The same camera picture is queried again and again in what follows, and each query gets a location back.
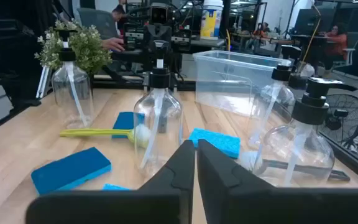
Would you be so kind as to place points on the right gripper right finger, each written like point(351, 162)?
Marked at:
point(259, 205)

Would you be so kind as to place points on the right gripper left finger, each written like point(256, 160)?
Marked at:
point(154, 205)

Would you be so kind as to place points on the clear soap bottle black pump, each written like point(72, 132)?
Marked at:
point(311, 109)
point(158, 77)
point(57, 93)
point(281, 74)

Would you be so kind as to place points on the light blue sponge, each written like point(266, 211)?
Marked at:
point(113, 187)
point(216, 141)

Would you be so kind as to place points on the dark blue sponge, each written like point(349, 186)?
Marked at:
point(70, 169)
point(124, 121)

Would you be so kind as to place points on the green dish brush white bristles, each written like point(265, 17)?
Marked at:
point(95, 132)

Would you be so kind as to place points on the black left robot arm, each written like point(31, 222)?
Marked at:
point(134, 40)

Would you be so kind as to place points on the person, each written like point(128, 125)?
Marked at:
point(263, 28)
point(118, 14)
point(337, 42)

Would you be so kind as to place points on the person's hand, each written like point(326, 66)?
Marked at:
point(112, 44)

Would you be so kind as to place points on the dark grey side table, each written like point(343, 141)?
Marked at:
point(207, 43)

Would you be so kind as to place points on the yellow white wipes canister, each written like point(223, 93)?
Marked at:
point(211, 21)

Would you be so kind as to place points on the artificial green plant white flowers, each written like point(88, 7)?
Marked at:
point(85, 49)

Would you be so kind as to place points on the large square clear plastic tub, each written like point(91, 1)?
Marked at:
point(222, 81)

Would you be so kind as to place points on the black floor fan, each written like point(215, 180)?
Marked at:
point(353, 109)

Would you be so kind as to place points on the black computer monitor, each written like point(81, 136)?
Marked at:
point(306, 21)

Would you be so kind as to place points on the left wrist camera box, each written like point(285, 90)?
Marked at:
point(159, 14)

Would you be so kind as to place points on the black aluminium table frame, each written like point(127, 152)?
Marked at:
point(353, 161)

